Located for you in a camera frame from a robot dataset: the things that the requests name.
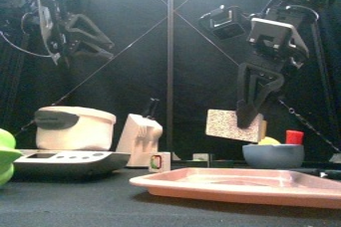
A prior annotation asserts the egg sushi toy speckled block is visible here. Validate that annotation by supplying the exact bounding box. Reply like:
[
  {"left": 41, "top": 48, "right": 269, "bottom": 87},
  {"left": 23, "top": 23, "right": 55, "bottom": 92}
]
[{"left": 204, "top": 108, "right": 269, "bottom": 144}]

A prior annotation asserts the yellow green toy fruit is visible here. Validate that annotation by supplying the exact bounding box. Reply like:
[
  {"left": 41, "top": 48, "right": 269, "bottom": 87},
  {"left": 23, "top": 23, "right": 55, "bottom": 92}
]
[{"left": 257, "top": 135, "right": 283, "bottom": 146}]

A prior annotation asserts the red toy piece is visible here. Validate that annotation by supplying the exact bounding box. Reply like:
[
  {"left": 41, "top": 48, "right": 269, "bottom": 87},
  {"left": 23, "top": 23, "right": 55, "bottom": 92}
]
[{"left": 284, "top": 129, "right": 307, "bottom": 146}]

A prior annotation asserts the blue grey bowl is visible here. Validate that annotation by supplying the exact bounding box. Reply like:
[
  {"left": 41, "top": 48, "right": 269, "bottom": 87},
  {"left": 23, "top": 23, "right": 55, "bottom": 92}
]
[{"left": 241, "top": 142, "right": 307, "bottom": 170}]

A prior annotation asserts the white toy rice cooker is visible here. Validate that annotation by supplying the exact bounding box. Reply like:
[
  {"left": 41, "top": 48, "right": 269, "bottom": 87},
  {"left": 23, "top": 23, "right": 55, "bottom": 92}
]
[{"left": 34, "top": 105, "right": 119, "bottom": 152}]

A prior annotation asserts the pink plastic tray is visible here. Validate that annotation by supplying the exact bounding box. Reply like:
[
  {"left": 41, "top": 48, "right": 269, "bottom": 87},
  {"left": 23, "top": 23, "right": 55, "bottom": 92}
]
[{"left": 129, "top": 166, "right": 341, "bottom": 210}]

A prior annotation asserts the white toy knife block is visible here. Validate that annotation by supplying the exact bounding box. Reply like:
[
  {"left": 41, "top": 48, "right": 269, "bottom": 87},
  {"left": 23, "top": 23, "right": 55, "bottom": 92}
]
[{"left": 115, "top": 113, "right": 165, "bottom": 168}]

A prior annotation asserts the small white cube with picture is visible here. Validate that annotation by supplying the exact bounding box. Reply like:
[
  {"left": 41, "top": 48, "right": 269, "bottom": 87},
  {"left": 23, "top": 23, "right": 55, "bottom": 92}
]
[{"left": 149, "top": 151, "right": 173, "bottom": 174}]

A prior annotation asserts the grey toy kitchen scale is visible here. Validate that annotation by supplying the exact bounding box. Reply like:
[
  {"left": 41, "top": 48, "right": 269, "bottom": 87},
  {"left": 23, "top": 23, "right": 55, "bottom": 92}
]
[{"left": 12, "top": 148, "right": 134, "bottom": 178}]

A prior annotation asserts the green toy vegetable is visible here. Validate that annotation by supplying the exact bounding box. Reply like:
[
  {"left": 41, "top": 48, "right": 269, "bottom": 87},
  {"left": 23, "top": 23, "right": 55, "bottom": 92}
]
[{"left": 0, "top": 127, "right": 24, "bottom": 188}]

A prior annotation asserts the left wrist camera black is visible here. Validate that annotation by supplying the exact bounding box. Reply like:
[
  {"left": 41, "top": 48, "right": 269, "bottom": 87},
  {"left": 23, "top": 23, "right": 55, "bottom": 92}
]
[{"left": 53, "top": 0, "right": 83, "bottom": 16}]

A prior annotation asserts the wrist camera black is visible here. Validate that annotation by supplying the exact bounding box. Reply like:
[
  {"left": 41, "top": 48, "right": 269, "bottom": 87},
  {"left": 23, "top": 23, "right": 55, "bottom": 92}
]
[
  {"left": 197, "top": 4, "right": 250, "bottom": 41},
  {"left": 53, "top": 0, "right": 83, "bottom": 16}
]

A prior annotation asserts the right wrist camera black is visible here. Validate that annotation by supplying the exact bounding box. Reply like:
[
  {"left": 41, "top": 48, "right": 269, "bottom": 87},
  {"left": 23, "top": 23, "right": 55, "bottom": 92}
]
[{"left": 197, "top": 4, "right": 250, "bottom": 41}]

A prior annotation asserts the vertical metal frame pole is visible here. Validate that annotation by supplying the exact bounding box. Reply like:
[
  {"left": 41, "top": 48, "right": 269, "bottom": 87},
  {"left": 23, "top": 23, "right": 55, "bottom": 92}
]
[{"left": 166, "top": 0, "right": 176, "bottom": 154}]

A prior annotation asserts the small grey bracket block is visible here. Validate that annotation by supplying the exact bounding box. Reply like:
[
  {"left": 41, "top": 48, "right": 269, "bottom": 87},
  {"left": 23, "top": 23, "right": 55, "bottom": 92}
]
[{"left": 190, "top": 152, "right": 216, "bottom": 168}]

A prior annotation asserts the black toy knife handle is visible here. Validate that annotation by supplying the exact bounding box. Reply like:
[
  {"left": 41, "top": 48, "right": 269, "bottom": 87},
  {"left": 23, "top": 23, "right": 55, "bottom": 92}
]
[{"left": 142, "top": 97, "right": 162, "bottom": 120}]

